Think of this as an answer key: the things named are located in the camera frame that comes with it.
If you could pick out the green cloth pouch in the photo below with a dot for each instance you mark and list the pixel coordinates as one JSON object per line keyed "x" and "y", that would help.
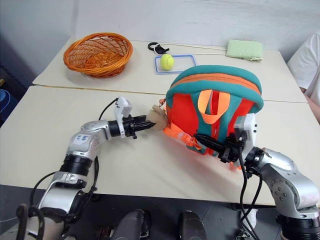
{"x": 244, "y": 49}

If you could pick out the blue round object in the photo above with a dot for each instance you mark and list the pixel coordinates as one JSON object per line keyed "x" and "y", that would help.
{"x": 6, "y": 102}

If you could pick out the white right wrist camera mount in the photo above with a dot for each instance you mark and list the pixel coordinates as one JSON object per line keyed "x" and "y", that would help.
{"x": 248, "y": 130}

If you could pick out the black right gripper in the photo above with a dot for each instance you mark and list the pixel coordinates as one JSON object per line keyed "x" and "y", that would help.
{"x": 231, "y": 150}

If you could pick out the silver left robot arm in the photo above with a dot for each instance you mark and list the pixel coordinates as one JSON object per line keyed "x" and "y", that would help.
{"x": 86, "y": 142}

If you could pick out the yellow tennis ball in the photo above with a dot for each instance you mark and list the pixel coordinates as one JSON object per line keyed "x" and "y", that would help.
{"x": 167, "y": 61}

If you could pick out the orange and teal backpack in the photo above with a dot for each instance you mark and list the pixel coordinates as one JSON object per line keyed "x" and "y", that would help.
{"x": 215, "y": 100}

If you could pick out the orange wicker basket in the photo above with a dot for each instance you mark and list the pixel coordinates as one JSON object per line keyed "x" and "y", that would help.
{"x": 98, "y": 56}

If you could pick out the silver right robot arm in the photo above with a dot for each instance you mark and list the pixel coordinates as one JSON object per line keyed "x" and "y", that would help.
{"x": 285, "y": 175}

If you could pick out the dark rounded shape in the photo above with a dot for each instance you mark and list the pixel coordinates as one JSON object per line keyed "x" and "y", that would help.
{"x": 191, "y": 226}
{"x": 132, "y": 225}

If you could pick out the white shoe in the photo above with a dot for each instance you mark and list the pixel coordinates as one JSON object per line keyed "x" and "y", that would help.
{"x": 252, "y": 217}

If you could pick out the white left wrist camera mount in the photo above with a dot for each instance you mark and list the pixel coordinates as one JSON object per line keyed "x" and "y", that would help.
{"x": 122, "y": 106}

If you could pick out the person in white shirt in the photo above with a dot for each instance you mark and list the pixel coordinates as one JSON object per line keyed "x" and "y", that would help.
{"x": 308, "y": 65}

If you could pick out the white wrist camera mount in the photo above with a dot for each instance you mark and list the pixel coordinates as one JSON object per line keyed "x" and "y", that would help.
{"x": 122, "y": 106}
{"x": 248, "y": 130}

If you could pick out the beige plush toy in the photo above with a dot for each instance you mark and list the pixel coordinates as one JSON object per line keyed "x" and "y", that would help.
{"x": 158, "y": 116}

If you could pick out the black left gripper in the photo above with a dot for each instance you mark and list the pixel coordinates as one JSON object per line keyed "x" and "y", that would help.
{"x": 131, "y": 125}

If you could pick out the clear lid with blue rim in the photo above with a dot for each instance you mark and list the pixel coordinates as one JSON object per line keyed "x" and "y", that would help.
{"x": 186, "y": 63}

